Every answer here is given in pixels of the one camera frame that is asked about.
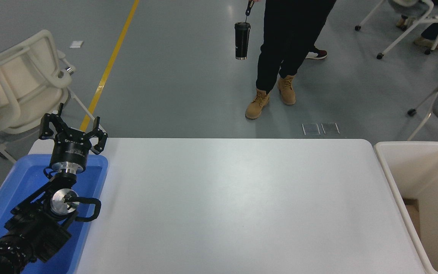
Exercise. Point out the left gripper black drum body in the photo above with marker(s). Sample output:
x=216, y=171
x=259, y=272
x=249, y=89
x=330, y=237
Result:
x=70, y=151

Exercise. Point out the cream swivel chair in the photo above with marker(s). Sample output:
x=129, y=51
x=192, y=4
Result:
x=21, y=83

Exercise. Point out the blue plastic tray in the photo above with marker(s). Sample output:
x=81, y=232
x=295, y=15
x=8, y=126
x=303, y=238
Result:
x=25, y=179

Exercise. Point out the white paper scrap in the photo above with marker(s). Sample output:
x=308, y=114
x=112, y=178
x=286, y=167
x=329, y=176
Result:
x=76, y=44

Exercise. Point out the clear floor plate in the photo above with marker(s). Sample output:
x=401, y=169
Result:
x=330, y=128
x=311, y=129

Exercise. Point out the person in red-white shoes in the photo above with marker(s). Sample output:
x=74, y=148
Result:
x=318, y=54

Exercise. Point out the white chair with grey seat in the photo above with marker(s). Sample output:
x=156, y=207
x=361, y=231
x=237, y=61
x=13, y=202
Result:
x=413, y=9

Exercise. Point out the large pale bin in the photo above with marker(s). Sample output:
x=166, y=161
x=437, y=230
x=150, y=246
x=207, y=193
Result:
x=432, y=213

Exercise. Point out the person in tan shoes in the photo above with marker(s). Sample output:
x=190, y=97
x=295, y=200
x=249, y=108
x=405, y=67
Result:
x=434, y=30

